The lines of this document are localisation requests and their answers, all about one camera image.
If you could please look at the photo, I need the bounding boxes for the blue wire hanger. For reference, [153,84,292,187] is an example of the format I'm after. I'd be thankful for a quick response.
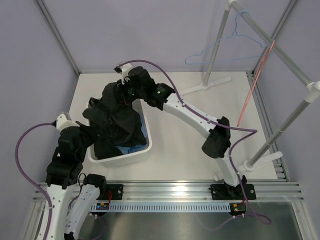
[184,10,267,65]

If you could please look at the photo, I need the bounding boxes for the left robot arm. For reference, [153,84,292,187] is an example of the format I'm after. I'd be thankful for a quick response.
[45,120,108,240]

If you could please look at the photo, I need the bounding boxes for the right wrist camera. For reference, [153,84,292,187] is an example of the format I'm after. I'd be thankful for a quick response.
[114,63,133,85]

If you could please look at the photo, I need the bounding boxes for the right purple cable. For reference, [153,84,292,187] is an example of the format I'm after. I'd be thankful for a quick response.
[117,59,273,225]

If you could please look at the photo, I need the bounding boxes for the blue shirt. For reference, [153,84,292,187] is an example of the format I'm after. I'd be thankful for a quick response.
[117,113,148,155]

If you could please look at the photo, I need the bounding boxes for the white slotted cable duct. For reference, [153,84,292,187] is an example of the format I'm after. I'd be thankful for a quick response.
[90,202,231,213]

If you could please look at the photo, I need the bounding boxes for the black striped shirt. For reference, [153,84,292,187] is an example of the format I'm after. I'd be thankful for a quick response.
[82,82,147,160]

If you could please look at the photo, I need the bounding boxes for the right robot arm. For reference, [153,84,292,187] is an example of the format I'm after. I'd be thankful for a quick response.
[114,63,248,201]

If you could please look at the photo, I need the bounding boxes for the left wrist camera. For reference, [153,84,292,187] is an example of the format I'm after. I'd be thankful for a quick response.
[52,112,80,132]

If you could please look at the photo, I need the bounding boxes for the aluminium mounting rail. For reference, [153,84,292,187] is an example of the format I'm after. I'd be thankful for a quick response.
[33,181,305,204]

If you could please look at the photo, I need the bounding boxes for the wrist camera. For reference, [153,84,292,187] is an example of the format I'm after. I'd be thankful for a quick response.
[52,112,80,132]
[114,63,133,85]

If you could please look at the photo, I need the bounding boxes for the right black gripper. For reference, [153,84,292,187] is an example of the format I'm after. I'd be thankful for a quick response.
[117,77,146,106]

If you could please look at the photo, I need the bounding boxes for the pink wire hanger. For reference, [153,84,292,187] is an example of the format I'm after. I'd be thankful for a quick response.
[237,40,276,127]

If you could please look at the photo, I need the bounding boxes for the white plastic basket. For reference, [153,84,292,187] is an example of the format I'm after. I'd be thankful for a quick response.
[85,100,153,168]

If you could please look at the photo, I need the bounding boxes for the white clothes rack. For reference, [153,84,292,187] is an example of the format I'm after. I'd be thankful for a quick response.
[186,0,320,172]

